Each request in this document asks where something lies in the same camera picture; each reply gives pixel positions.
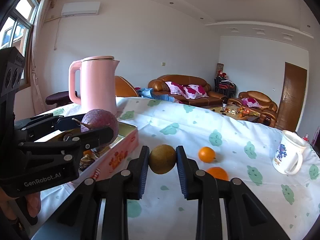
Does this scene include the wall air conditioner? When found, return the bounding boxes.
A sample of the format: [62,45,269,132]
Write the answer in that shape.
[61,2,101,17]

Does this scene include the brown leather armchair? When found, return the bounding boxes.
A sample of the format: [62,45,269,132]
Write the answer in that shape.
[228,90,278,128]

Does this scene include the small yellow-green longan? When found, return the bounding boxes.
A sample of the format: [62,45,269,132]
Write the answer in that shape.
[149,144,176,174]

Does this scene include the brown wrinkled fruit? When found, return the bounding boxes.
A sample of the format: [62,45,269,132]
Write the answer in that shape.
[79,152,99,171]

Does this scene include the white cartoon mug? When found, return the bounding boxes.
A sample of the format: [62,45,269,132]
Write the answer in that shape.
[272,130,307,176]

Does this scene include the dark round stool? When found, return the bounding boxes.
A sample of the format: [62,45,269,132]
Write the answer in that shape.
[45,91,72,107]

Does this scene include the coffee table with items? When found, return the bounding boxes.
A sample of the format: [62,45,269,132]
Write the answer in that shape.
[207,105,260,122]

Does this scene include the brown wooden door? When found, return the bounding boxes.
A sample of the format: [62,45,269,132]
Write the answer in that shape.
[276,62,308,132]

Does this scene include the long brown leather sofa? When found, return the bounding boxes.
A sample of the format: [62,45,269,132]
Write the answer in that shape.
[148,74,227,107]

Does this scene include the orange wooden chair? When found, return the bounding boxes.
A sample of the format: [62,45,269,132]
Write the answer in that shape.
[115,76,139,97]

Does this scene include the blue clothes pile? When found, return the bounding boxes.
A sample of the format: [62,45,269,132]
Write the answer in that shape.
[135,87,182,103]

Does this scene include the window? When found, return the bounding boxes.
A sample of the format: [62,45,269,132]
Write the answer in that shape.
[0,0,40,88]

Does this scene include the pink electric kettle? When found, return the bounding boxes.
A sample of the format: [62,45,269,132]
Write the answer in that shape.
[68,56,119,115]

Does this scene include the purple passion fruit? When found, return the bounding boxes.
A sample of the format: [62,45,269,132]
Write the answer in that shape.
[72,109,119,146]

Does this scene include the small orange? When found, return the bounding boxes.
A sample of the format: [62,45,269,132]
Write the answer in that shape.
[198,146,216,163]

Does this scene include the pink metal tin box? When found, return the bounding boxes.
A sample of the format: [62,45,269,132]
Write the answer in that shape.
[35,121,139,188]

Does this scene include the stacked chairs in corner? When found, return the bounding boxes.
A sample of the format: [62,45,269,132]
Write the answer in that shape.
[214,70,236,98]

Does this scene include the left hand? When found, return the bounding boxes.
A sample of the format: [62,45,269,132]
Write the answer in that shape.
[1,189,41,225]

